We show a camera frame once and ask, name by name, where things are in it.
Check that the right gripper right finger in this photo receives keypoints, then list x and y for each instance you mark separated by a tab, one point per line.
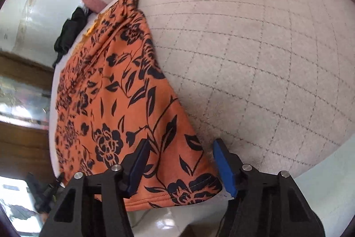
262	204

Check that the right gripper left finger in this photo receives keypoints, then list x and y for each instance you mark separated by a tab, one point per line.
94	205

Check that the orange black floral garment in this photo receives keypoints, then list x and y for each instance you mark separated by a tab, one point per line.
112	95

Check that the black tripod stand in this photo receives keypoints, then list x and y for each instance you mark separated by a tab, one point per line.
43	194

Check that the stained glass wooden door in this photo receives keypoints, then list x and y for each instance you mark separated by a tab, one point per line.
25	101

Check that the black garment on bed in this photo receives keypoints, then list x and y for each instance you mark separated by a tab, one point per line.
69	32

